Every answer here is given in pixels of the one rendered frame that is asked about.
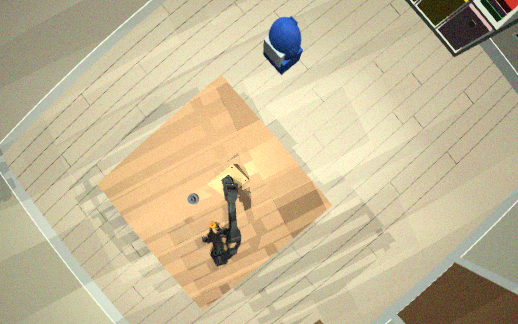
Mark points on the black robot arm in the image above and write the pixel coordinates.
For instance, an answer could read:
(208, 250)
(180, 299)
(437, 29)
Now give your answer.
(233, 235)

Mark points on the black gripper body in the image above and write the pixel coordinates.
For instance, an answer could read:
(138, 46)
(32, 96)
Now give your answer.
(222, 231)

